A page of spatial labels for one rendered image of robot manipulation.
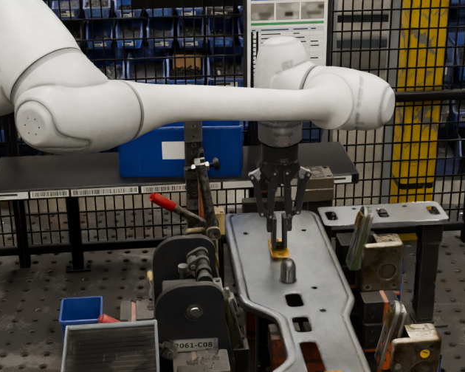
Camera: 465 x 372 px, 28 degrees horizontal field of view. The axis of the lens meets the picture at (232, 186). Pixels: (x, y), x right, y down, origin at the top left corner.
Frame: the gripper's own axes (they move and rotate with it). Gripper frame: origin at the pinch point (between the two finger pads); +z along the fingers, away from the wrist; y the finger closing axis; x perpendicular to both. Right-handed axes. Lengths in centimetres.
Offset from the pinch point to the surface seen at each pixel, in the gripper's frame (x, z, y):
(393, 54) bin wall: 177, 14, 73
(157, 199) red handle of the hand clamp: -0.9, -9.1, -25.2
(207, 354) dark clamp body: -48, -3, -19
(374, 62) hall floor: 471, 105, 142
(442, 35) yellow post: 58, -25, 52
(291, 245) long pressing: 2.2, 4.8, 3.0
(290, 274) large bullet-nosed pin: -14.0, 2.6, 0.2
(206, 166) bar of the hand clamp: -0.7, -15.8, -15.1
